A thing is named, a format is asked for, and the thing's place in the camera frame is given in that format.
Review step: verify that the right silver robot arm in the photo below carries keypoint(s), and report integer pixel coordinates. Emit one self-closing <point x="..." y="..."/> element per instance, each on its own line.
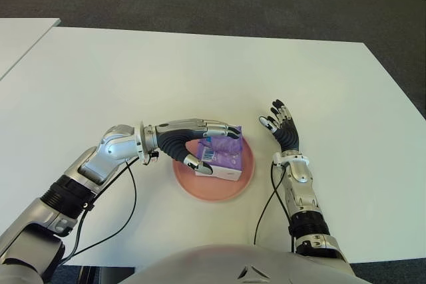
<point x="301" y="191"/>

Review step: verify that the pink round plate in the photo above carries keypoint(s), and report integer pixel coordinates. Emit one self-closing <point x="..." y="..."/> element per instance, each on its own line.
<point x="247" y="171"/>

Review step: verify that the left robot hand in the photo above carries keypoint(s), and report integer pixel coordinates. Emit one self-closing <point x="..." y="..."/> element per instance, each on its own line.
<point x="173" y="137"/>

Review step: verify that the purple tissue paper pack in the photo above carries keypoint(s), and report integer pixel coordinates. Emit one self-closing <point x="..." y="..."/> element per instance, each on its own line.
<point x="223" y="154"/>

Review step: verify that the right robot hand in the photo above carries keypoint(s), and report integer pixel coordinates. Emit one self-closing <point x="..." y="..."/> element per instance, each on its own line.
<point x="288" y="134"/>

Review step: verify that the white neighbouring table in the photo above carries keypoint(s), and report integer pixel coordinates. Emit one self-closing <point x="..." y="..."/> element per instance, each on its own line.
<point x="20" y="41"/>

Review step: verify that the silver robot torso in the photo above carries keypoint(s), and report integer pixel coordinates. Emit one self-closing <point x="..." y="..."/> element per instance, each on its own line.
<point x="213" y="264"/>

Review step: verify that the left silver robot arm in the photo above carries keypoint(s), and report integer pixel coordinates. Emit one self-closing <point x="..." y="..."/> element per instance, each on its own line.
<point x="110" y="147"/>

